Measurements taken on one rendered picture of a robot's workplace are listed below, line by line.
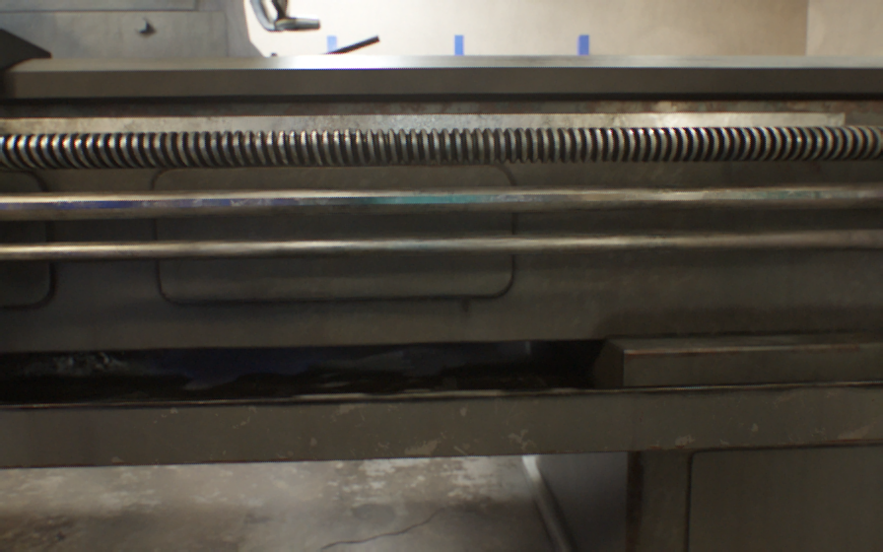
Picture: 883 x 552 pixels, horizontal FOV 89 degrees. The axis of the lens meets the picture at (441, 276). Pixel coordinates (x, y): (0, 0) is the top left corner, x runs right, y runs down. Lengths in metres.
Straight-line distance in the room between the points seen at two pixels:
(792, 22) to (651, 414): 4.86
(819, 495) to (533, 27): 3.88
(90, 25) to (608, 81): 0.71
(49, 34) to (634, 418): 0.90
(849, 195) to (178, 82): 0.80
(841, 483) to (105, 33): 1.18
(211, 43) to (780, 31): 4.77
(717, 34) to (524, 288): 4.33
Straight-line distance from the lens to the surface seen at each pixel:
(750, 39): 4.97
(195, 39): 0.80
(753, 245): 0.64
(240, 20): 1.03
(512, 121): 0.60
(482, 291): 0.60
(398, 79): 0.61
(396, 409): 0.45
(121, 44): 0.84
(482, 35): 4.18
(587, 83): 0.64
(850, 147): 0.70
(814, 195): 0.67
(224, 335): 0.67
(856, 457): 0.84
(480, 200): 0.51
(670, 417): 0.52
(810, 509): 0.83
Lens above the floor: 0.61
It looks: 5 degrees down
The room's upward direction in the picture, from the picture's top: 1 degrees counter-clockwise
